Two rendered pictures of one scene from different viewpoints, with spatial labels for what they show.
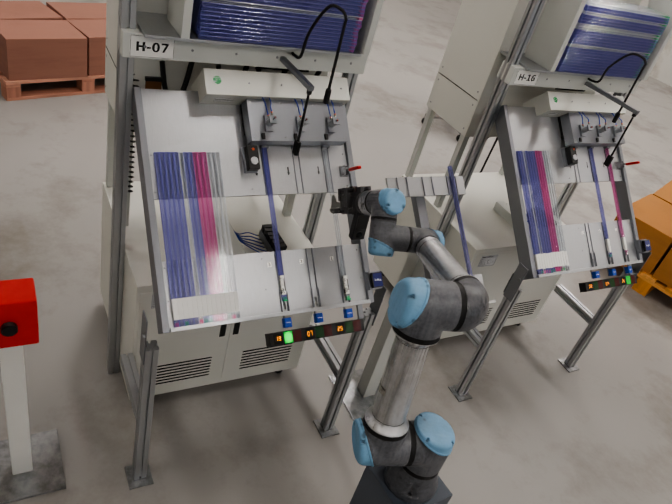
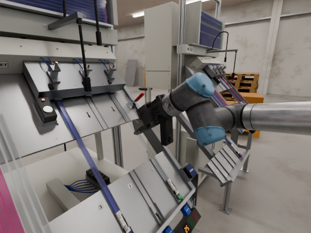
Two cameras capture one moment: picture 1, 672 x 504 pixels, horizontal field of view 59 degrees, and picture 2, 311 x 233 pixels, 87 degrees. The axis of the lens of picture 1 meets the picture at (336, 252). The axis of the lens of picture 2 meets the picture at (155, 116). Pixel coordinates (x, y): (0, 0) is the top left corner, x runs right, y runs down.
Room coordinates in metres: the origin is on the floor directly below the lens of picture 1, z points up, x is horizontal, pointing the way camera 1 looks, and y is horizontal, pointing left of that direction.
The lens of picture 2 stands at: (1.09, 0.13, 1.20)
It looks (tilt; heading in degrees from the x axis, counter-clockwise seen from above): 17 degrees down; 346
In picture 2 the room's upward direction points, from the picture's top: 1 degrees counter-clockwise
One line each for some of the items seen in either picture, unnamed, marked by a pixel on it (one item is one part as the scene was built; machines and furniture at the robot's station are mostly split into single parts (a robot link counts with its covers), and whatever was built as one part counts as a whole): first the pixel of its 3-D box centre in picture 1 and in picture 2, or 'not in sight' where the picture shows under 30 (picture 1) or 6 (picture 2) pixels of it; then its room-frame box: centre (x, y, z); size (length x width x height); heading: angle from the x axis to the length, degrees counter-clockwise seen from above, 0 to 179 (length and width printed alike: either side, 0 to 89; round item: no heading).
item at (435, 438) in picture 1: (426, 442); not in sight; (1.08, -0.37, 0.72); 0.13 x 0.12 x 0.14; 108
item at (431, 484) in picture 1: (415, 468); not in sight; (1.08, -0.38, 0.60); 0.15 x 0.15 x 0.10
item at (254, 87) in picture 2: not in sight; (239, 89); (5.48, -3.74, 0.51); 1.43 x 0.99 x 1.01; 133
